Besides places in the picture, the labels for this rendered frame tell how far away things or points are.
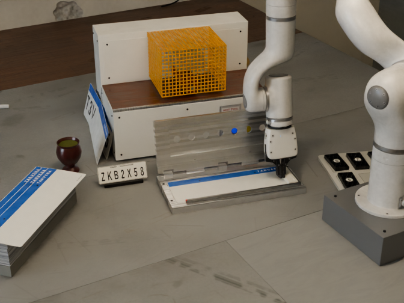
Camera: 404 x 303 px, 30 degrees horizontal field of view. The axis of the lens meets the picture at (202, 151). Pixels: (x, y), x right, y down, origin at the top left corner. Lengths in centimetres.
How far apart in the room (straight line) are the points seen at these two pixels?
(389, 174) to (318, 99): 100
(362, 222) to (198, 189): 55
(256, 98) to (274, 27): 23
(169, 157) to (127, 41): 48
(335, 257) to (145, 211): 59
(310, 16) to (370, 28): 276
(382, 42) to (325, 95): 107
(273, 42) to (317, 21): 261
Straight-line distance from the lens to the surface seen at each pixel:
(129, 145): 258
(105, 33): 267
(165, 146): 242
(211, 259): 212
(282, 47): 229
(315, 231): 226
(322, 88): 320
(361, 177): 253
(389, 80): 200
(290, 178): 245
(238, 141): 250
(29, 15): 400
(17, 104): 310
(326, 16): 492
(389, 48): 212
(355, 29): 209
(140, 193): 242
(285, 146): 240
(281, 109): 235
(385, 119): 206
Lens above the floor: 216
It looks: 28 degrees down
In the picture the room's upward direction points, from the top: straight up
